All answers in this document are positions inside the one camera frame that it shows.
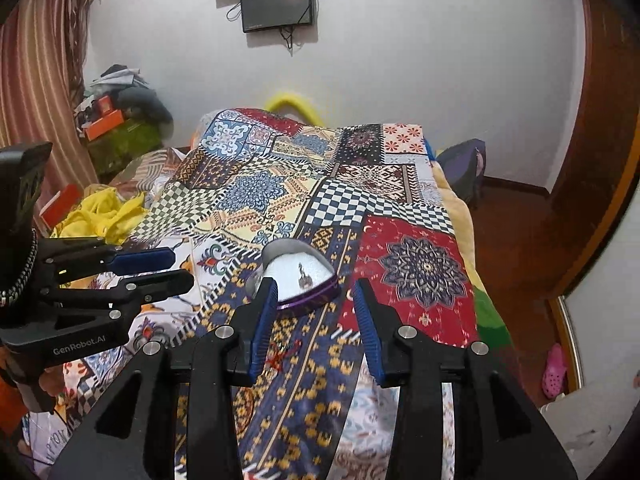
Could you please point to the pink clog shoe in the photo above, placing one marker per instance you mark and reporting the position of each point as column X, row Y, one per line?
column 554, row 370

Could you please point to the orange box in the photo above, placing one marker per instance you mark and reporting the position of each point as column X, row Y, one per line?
column 60, row 205

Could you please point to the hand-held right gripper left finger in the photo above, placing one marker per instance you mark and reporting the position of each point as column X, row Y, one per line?
column 264, row 310

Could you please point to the yellow bed headboard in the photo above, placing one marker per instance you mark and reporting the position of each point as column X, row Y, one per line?
column 290, row 105

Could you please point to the dark purple bag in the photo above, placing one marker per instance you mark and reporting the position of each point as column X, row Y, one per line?
column 462, row 170

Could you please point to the small black wall monitor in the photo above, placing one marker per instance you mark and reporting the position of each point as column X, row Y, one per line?
column 277, row 6

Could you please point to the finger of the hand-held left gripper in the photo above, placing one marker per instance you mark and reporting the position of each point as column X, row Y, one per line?
column 142, row 258
column 160, row 285

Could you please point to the patchwork printed blanket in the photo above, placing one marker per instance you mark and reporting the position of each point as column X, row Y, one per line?
column 300, row 260

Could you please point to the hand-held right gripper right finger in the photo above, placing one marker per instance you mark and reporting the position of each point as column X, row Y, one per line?
column 366, row 315

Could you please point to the yellow cloth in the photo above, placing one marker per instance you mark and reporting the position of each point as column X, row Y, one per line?
column 97, row 220

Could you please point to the wooden door frame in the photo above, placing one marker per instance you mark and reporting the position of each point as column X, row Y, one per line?
column 590, row 150

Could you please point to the pile of clothes and boxes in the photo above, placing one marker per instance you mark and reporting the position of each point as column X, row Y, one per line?
column 122, row 120

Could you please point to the striped curtain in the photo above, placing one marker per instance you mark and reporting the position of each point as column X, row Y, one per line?
column 42, row 75

